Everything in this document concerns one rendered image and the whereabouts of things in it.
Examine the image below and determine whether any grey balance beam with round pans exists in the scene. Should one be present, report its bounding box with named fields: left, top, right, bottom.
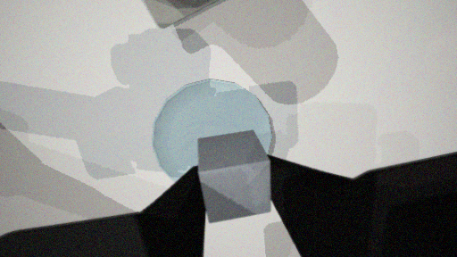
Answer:
left=144, top=0, right=218, bottom=28

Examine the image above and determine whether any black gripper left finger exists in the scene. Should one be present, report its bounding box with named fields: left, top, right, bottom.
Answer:
left=0, top=166, right=206, bottom=257

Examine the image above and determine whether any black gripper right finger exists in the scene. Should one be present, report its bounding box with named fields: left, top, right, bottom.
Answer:
left=267, top=152, right=457, bottom=257

